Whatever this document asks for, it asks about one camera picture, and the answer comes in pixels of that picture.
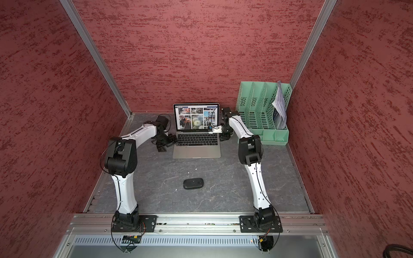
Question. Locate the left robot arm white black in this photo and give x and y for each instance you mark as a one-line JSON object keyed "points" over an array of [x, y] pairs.
{"points": [[121, 160]]}

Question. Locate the silver laptop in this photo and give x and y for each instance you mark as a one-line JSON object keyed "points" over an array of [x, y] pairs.
{"points": [[194, 123]]}

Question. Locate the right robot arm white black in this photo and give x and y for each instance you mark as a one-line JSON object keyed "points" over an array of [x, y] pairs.
{"points": [[250, 154]]}

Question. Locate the papers in organizer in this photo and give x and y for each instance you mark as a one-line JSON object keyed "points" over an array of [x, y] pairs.
{"points": [[280, 114]]}

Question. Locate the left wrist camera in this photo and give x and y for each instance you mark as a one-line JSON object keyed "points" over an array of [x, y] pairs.
{"points": [[163, 122]]}

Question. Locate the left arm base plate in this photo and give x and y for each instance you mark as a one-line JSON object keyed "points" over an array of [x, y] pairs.
{"points": [[139, 223]]}

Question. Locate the black wireless mouse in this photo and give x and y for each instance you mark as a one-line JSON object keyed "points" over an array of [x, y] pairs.
{"points": [[193, 183]]}

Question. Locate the aluminium front rail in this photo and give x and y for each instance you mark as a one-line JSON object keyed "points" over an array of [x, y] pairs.
{"points": [[200, 224]]}

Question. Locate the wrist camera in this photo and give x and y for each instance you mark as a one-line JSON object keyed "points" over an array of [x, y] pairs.
{"points": [[215, 129], [163, 122]]}

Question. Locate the green desk file organizer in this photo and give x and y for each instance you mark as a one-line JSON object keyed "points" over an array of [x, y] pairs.
{"points": [[255, 106]]}

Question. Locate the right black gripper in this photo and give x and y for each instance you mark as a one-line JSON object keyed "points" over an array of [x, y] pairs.
{"points": [[224, 136]]}

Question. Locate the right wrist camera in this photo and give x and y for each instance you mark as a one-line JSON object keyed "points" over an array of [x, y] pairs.
{"points": [[215, 129]]}

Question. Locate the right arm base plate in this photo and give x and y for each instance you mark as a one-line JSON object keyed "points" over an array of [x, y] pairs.
{"points": [[253, 224]]}

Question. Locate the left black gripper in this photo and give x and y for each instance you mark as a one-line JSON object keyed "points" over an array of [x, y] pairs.
{"points": [[172, 140]]}

